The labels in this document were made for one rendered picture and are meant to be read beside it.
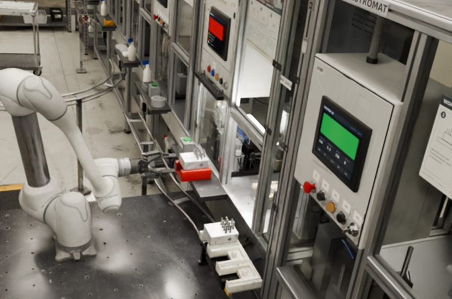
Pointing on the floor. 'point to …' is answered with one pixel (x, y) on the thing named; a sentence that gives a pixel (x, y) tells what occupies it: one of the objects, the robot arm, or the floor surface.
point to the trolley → (14, 61)
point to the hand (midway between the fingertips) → (169, 163)
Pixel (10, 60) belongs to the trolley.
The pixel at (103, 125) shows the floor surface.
